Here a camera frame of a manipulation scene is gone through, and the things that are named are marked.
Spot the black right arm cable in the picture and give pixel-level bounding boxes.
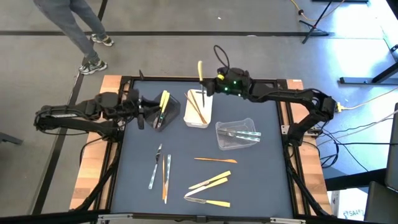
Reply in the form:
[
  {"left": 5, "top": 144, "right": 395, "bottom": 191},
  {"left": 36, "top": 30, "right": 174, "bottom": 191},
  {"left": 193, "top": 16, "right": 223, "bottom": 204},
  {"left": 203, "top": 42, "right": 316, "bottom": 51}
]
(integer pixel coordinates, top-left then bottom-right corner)
[{"left": 213, "top": 44, "right": 231, "bottom": 72}]

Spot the black floor stand foot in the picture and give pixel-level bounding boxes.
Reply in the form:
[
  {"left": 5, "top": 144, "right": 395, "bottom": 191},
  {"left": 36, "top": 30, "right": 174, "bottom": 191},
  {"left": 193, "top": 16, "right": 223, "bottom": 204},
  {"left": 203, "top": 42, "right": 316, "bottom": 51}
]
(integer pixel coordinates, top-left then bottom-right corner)
[{"left": 0, "top": 131, "right": 24, "bottom": 146}]

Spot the person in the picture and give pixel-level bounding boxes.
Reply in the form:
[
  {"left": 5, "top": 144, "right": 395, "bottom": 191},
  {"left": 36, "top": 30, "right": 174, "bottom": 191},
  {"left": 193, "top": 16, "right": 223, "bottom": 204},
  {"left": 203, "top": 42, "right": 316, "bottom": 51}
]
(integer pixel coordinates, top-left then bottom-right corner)
[{"left": 32, "top": 0, "right": 115, "bottom": 76}]

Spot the wooden spoon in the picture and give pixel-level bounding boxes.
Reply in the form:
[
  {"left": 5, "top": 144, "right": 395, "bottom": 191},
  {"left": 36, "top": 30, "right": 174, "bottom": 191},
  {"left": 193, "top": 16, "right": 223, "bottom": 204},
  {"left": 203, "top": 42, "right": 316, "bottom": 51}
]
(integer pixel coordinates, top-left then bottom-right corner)
[{"left": 193, "top": 157, "right": 238, "bottom": 164}]

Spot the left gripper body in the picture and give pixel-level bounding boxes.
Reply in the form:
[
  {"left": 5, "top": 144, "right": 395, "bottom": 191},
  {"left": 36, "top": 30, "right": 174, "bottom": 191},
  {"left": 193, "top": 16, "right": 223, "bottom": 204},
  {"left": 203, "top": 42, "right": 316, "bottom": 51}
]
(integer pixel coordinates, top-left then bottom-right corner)
[{"left": 118, "top": 89, "right": 144, "bottom": 121}]

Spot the wooden table side board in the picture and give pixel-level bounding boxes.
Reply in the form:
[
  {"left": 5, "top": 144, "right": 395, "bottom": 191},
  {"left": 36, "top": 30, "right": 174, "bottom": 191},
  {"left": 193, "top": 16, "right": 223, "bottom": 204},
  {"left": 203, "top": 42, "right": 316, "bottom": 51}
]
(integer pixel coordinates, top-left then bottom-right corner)
[
  {"left": 70, "top": 74, "right": 123, "bottom": 211},
  {"left": 285, "top": 79, "right": 332, "bottom": 215}
]

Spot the grey desk frame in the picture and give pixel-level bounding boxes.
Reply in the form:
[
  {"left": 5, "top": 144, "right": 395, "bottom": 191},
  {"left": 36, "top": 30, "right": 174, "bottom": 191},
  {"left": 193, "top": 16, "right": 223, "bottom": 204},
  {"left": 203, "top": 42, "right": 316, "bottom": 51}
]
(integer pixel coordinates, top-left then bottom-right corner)
[{"left": 381, "top": 24, "right": 398, "bottom": 63}]

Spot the green-patterned handle utensil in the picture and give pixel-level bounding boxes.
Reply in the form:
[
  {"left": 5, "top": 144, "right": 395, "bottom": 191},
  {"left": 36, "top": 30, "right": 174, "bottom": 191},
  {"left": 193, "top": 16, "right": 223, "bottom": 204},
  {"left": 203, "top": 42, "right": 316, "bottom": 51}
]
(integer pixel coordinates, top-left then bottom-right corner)
[
  {"left": 217, "top": 129, "right": 262, "bottom": 137},
  {"left": 218, "top": 133, "right": 261, "bottom": 142}
]

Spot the white cardboard box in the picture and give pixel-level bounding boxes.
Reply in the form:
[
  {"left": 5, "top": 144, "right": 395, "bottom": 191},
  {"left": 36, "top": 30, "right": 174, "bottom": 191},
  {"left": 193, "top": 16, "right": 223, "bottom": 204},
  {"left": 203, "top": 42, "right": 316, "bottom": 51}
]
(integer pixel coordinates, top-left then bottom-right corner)
[{"left": 329, "top": 189, "right": 367, "bottom": 222}]

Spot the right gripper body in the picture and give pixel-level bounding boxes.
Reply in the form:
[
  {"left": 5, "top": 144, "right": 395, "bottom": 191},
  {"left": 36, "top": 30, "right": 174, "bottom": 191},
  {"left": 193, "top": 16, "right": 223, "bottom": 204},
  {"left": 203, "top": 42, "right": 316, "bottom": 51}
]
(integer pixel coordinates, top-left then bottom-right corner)
[{"left": 215, "top": 67, "right": 252, "bottom": 98}]

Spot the blue-grey table mat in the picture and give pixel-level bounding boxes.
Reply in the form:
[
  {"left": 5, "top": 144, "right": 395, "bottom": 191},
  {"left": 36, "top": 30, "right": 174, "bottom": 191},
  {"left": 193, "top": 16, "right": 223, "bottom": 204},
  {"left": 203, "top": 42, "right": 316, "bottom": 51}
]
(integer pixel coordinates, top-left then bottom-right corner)
[{"left": 111, "top": 80, "right": 295, "bottom": 218}]

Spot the black tripod stand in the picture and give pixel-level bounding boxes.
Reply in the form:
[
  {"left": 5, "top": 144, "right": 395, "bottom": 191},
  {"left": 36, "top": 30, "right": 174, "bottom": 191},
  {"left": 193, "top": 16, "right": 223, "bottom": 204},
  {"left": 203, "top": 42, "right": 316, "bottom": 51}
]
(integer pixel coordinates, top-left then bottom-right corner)
[{"left": 298, "top": 0, "right": 331, "bottom": 45}]

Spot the green-patterned handle fork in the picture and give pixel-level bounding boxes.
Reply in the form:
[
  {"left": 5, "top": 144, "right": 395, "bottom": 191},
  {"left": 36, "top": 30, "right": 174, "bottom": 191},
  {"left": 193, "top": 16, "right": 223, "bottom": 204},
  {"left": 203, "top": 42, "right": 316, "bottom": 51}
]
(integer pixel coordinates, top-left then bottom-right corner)
[{"left": 148, "top": 143, "right": 163, "bottom": 190}]

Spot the black table frame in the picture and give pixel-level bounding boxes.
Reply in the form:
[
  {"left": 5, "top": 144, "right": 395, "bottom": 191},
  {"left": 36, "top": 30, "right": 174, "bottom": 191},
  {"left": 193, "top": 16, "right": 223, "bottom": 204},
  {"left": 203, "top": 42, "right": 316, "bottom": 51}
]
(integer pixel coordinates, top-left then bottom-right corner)
[{"left": 95, "top": 70, "right": 308, "bottom": 218}]

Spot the black desk foot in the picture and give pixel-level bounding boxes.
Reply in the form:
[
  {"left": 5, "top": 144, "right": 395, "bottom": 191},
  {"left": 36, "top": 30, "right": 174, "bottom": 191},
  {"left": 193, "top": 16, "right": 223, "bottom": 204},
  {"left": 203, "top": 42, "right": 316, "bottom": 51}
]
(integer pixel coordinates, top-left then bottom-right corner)
[
  {"left": 324, "top": 167, "right": 388, "bottom": 192},
  {"left": 338, "top": 60, "right": 398, "bottom": 85}
]

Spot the grey computer desk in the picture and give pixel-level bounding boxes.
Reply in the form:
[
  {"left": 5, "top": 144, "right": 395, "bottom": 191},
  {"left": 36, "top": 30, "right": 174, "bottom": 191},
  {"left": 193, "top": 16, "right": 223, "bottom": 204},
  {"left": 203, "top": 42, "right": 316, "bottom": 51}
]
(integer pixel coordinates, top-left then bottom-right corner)
[{"left": 384, "top": 102, "right": 398, "bottom": 191}]

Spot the wooden utensil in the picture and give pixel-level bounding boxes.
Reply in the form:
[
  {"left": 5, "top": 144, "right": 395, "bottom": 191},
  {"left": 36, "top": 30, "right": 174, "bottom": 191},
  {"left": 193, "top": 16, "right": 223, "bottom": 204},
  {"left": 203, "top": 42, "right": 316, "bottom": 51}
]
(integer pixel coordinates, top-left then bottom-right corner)
[
  {"left": 189, "top": 90, "right": 205, "bottom": 121},
  {"left": 184, "top": 92, "right": 208, "bottom": 124}
]

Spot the yellow extension cable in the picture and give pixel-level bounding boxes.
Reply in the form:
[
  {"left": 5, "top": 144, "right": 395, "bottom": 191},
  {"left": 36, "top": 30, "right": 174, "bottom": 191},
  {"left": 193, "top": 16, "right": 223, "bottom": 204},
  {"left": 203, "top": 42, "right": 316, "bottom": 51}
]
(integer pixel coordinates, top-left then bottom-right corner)
[{"left": 341, "top": 86, "right": 398, "bottom": 111}]

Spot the yellow hanging cable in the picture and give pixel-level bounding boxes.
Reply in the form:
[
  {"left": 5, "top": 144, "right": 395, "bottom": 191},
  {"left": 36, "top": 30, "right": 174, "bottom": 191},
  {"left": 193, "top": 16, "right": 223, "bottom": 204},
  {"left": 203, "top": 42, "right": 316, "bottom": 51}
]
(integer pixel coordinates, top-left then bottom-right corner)
[{"left": 289, "top": 0, "right": 346, "bottom": 22}]

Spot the black diagonal frame strut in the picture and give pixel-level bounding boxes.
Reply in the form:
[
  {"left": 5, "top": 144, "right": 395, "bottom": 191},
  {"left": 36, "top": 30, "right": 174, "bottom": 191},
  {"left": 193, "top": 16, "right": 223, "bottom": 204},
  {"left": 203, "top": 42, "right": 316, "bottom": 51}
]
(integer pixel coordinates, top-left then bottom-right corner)
[
  {"left": 74, "top": 149, "right": 121, "bottom": 212},
  {"left": 285, "top": 149, "right": 331, "bottom": 217}
]

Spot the grey floor cable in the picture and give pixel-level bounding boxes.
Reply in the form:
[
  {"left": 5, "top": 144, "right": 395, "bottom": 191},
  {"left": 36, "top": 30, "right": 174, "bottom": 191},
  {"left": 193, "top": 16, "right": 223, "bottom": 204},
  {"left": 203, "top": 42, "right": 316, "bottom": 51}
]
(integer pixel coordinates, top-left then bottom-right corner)
[{"left": 315, "top": 109, "right": 398, "bottom": 147}]

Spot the black floor cable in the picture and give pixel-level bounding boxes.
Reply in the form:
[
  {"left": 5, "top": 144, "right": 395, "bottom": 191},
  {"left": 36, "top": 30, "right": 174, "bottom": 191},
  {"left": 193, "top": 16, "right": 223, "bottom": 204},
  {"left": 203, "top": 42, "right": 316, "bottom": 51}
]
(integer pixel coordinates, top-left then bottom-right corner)
[
  {"left": 323, "top": 141, "right": 398, "bottom": 147},
  {"left": 309, "top": 107, "right": 371, "bottom": 174}
]

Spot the silver aluminium camera bar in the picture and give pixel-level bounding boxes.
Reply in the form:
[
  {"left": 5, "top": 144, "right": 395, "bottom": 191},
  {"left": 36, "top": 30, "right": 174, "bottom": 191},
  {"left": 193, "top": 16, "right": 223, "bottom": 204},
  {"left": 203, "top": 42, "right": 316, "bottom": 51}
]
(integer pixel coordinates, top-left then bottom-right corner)
[{"left": 98, "top": 213, "right": 307, "bottom": 224}]

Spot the white plastic bin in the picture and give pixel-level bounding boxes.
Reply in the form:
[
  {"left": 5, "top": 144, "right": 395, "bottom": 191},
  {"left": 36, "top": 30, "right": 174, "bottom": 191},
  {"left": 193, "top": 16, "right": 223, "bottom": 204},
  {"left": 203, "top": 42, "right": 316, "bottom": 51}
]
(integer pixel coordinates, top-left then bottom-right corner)
[{"left": 182, "top": 88, "right": 214, "bottom": 129}]

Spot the smoky dark plastic bin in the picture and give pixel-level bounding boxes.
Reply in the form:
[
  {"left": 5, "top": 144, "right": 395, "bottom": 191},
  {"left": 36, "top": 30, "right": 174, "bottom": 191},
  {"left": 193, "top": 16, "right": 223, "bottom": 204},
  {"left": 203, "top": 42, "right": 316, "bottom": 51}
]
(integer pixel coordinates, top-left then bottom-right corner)
[{"left": 143, "top": 91, "right": 182, "bottom": 133}]

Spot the clear plastic bin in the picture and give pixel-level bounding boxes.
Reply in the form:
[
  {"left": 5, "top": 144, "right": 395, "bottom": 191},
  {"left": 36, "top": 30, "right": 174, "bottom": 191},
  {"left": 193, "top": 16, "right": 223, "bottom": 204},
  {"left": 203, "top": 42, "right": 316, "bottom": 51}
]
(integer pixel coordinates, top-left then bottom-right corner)
[{"left": 215, "top": 117, "right": 258, "bottom": 152}]

